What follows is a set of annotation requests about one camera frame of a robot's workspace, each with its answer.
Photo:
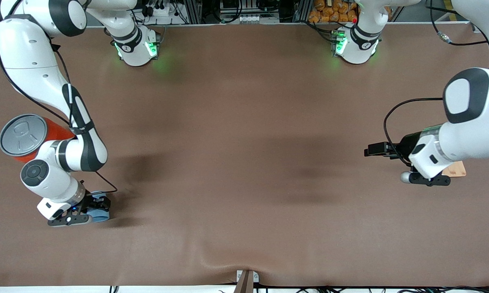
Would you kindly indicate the pile of orange buns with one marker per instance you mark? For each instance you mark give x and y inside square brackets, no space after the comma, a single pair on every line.
[330,14]

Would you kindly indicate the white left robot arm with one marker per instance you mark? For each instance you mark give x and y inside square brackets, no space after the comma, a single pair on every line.
[476,138]

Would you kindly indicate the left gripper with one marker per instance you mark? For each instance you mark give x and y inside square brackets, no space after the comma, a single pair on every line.
[408,143]

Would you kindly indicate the aluminium frame post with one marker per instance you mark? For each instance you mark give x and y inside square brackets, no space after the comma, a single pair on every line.
[192,10]
[302,10]

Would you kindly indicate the wooden mug rack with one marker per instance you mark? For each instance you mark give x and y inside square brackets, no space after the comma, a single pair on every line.
[456,169]

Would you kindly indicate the brown table mat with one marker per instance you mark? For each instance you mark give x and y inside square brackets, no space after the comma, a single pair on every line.
[244,162]

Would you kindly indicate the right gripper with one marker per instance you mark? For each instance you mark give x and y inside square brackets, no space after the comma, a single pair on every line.
[90,200]

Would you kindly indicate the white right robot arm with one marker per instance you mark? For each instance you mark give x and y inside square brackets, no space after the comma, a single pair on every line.
[29,53]

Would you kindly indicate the small white connector block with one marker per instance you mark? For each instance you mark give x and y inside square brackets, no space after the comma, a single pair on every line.
[252,18]

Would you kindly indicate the white power strip with plugs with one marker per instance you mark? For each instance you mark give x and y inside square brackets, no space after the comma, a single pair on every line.
[159,10]

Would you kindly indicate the light blue cup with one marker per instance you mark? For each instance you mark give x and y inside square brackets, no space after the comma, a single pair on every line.
[98,217]

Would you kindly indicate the orange can with grey lid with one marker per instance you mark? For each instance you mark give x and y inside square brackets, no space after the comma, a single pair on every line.
[20,134]

